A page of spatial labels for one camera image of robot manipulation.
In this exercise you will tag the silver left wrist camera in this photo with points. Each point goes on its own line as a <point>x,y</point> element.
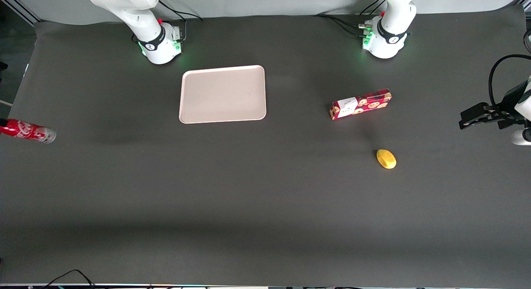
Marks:
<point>523,137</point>

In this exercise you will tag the beige plastic tray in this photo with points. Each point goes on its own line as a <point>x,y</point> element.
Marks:
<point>223,94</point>

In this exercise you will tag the yellow lemon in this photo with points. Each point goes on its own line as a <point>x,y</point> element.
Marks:
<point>386,159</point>

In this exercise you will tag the red cookie box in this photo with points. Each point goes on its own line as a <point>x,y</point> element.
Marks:
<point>361,104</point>

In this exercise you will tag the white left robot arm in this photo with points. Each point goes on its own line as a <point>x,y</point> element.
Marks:
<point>390,32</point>

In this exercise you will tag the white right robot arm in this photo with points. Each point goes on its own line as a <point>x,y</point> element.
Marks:
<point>143,27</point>

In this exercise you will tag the red coke bottle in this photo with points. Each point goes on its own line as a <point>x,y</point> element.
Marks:
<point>25,130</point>

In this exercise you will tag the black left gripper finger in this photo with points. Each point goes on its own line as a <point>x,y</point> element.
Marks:
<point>477,123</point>
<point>475,110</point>

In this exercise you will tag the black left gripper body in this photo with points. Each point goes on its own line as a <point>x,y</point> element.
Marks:
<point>508,101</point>

